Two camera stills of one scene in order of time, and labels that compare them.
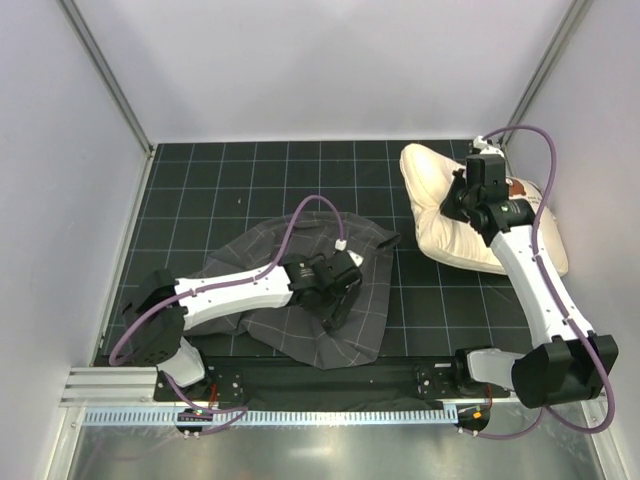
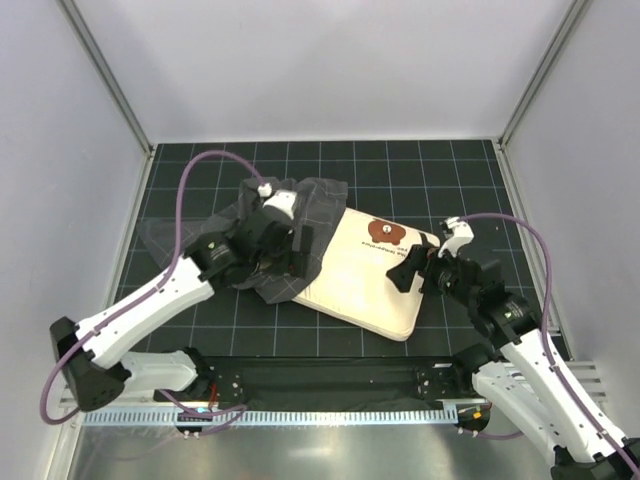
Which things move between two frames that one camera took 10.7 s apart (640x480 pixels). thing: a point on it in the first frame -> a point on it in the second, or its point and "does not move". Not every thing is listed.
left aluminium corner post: (107, 74) does not move
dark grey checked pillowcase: (355, 338) -> (274, 235)
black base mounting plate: (404, 380) does not move
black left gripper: (343, 296) -> (298, 251)
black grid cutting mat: (197, 193) does not move
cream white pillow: (428, 177) -> (351, 284)
